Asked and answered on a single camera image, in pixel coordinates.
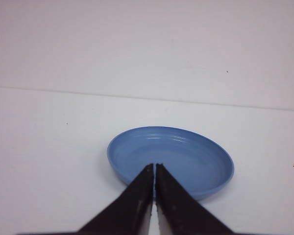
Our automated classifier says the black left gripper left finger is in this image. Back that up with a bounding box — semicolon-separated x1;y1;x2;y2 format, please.
16;163;154;235

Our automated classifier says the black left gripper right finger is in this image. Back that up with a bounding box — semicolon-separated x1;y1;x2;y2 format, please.
155;164;234;235

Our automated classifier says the blue round plate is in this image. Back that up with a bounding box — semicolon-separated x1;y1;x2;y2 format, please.
107;126;234;200

